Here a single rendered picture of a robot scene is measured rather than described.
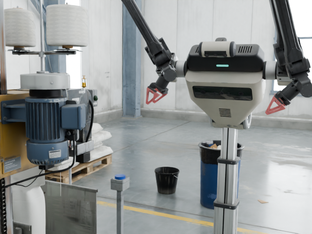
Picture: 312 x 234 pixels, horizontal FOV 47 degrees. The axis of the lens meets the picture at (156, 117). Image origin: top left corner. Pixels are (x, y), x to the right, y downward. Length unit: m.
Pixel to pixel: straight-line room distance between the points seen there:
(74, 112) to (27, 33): 0.46
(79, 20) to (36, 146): 0.51
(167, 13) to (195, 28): 0.92
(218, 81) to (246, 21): 7.87
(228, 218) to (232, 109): 0.63
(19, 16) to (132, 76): 8.79
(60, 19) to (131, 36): 8.95
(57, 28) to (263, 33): 8.30
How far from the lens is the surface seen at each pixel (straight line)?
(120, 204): 2.05
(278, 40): 1.58
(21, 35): 1.63
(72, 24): 1.46
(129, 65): 10.37
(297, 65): 1.51
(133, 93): 10.34
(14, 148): 1.50
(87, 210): 2.23
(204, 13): 9.90
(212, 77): 1.80
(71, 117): 1.35
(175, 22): 10.14
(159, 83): 1.69
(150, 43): 1.66
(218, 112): 1.92
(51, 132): 1.35
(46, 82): 1.32
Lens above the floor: 1.45
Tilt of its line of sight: 8 degrees down
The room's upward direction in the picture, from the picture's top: 1 degrees clockwise
